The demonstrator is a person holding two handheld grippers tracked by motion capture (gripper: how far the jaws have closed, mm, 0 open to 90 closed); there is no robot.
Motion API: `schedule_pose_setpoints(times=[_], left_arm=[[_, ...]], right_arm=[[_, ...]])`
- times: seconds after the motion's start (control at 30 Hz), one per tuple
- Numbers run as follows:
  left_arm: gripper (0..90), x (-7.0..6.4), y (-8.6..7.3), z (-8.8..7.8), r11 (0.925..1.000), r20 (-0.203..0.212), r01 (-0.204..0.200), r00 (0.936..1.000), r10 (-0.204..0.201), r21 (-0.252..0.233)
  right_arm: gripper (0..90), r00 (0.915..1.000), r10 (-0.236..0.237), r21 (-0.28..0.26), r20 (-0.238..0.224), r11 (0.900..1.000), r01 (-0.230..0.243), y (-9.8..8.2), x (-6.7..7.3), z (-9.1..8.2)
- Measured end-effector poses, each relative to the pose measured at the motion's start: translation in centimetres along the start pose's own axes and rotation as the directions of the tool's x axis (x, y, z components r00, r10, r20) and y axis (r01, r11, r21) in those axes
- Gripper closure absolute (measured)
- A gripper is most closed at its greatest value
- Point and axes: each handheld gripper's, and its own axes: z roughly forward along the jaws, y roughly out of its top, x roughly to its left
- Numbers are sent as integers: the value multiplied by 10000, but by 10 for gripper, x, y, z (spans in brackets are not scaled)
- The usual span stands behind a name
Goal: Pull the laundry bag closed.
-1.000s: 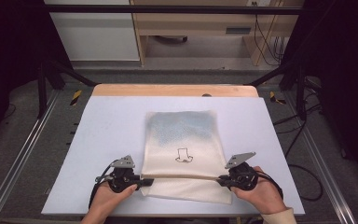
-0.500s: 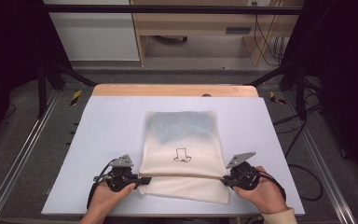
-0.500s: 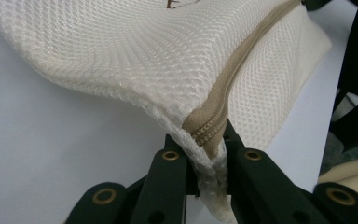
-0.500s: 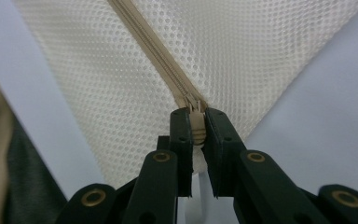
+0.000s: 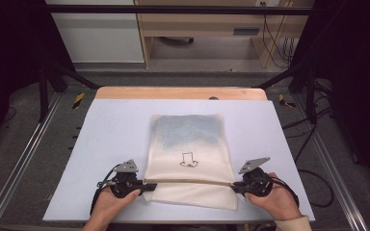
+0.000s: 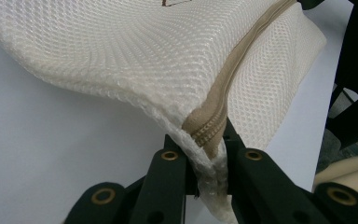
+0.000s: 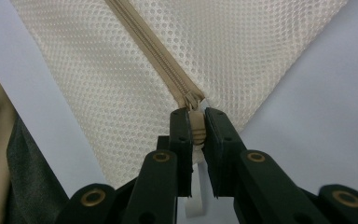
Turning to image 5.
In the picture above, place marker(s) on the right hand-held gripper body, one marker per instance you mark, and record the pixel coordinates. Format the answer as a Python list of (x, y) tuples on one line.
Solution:
[(256, 181)]

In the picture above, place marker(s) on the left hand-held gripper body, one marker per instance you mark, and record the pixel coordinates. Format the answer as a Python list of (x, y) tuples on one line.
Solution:
[(124, 183)]

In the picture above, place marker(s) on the white cloth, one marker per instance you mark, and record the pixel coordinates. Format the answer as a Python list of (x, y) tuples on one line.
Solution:
[(191, 150)]

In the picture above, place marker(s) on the person's left hand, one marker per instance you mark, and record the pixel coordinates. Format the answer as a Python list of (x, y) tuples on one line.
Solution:
[(114, 202)]

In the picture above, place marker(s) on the person's right hand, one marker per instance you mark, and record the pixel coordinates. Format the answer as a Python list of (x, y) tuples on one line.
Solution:
[(274, 202)]

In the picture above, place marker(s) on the yellow black tape piece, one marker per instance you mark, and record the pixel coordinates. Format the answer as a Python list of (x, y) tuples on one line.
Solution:
[(78, 100), (284, 101)]

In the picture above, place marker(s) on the black metal stand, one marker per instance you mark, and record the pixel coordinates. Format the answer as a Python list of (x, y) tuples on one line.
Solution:
[(43, 93), (311, 96)]

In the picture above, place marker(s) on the white cabinet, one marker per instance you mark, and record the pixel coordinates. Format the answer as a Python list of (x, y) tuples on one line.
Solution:
[(98, 35)]

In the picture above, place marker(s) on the black curtain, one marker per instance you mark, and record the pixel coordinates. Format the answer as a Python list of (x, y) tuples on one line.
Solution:
[(9, 48), (353, 64)]

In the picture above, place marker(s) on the light wooden desk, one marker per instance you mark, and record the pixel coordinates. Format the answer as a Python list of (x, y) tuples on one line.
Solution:
[(205, 27)]

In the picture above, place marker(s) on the aluminium floor rail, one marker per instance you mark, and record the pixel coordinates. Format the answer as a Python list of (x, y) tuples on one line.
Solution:
[(19, 160), (334, 166)]

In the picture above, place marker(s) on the black horizontal frame bar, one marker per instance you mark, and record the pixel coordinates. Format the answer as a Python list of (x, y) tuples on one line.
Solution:
[(173, 9)]

